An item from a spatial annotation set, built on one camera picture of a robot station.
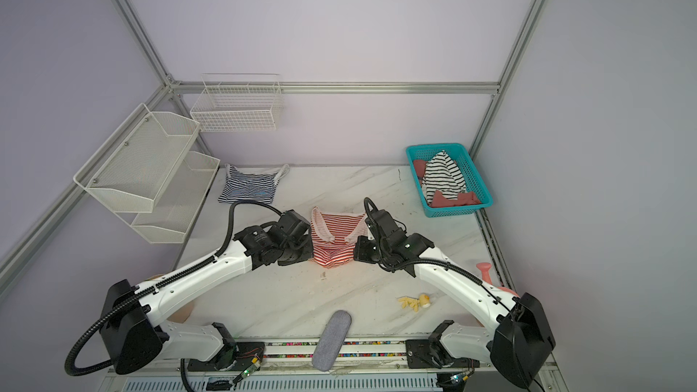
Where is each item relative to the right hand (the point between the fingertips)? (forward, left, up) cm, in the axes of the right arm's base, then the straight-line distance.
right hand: (348, 254), depth 78 cm
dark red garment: (+27, -44, -9) cm, 52 cm away
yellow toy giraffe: (-10, -23, -13) cm, 28 cm away
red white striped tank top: (+13, +6, -12) cm, 19 cm away
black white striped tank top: (+40, -39, -10) cm, 56 cm away
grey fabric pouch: (-20, +5, -11) cm, 24 cm away
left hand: (+1, +12, -2) cm, 12 cm away
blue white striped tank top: (+39, +42, -13) cm, 59 cm away
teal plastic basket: (+47, -49, -8) cm, 68 cm away
